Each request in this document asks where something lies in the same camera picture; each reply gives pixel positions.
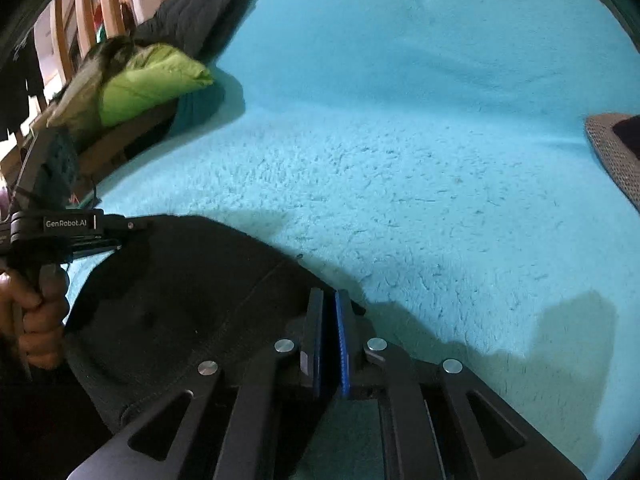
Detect wooden slatted headboard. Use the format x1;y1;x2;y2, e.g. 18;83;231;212
50;0;141;86

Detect black puffer jacket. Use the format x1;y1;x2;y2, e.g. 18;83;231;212
132;0;261;61

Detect wooden bed frame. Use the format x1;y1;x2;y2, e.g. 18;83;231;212
75;102;178;186

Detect lime green jacket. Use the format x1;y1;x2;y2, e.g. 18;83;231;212
97;42;215;128

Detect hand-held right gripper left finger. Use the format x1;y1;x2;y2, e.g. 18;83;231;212
67;287;327;480

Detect teal fleece blanket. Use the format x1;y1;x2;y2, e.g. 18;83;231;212
65;0;640;480

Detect olive green cloth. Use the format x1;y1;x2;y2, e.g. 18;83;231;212
47;35;136;131

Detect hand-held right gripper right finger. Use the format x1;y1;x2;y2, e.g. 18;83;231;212
334;289;588;480

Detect black pants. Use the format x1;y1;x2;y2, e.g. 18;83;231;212
62;214;368;436

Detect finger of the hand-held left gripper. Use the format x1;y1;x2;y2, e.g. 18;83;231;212
102;214;154;240

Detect person's left hand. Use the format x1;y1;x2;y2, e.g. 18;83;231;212
0;266;72;372

